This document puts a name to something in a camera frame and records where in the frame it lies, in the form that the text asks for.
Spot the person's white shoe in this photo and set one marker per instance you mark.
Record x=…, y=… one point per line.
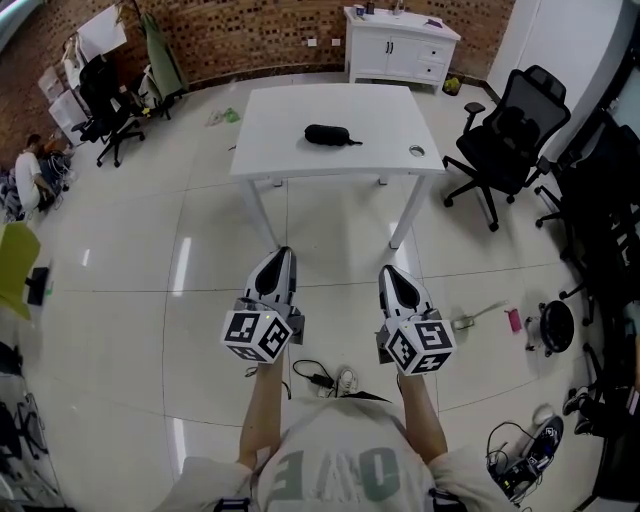
x=347, y=380

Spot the white table leg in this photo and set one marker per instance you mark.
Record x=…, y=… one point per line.
x=260, y=215
x=410, y=215

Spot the person's right forearm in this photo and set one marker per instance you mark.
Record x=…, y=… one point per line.
x=422, y=420

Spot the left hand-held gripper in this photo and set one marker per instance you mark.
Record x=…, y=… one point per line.
x=255, y=335

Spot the dark equipment clutter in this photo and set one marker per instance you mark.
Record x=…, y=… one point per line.
x=20, y=440

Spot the dark sneaker pair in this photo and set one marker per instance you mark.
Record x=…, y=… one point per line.
x=575, y=405

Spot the green bottle on floor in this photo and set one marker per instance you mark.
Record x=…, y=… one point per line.
x=230, y=116

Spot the white drawer cabinet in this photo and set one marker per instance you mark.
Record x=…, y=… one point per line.
x=395, y=50

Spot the yellow-green chair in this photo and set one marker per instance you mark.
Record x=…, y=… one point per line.
x=17, y=265

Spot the dark office chairs group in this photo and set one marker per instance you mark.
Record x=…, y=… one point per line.
x=605, y=225

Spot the person's cream printed shirt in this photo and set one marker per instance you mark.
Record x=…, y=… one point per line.
x=340, y=450

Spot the black flat box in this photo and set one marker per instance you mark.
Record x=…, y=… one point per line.
x=38, y=286

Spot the small bin with green contents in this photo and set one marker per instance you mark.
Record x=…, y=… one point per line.
x=452, y=86

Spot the black mesh office chair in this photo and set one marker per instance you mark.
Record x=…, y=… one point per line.
x=505, y=145

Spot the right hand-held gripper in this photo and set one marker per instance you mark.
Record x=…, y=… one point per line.
x=420, y=347

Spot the black glasses case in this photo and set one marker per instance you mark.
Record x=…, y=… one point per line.
x=327, y=135

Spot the white board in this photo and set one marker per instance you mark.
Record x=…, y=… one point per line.
x=102, y=30

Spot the green hanging coat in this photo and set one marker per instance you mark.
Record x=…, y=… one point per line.
x=162, y=60

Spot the pink flat object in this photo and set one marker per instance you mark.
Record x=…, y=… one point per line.
x=513, y=321

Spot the black round wheeled device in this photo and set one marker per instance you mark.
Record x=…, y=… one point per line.
x=557, y=325

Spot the person's left forearm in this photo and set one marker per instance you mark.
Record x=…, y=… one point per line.
x=260, y=420

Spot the white chair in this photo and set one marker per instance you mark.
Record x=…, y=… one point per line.
x=150, y=90

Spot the white storage boxes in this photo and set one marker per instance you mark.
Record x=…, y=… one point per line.
x=65, y=110

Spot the black padded office chair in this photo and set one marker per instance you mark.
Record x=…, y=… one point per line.
x=102, y=100

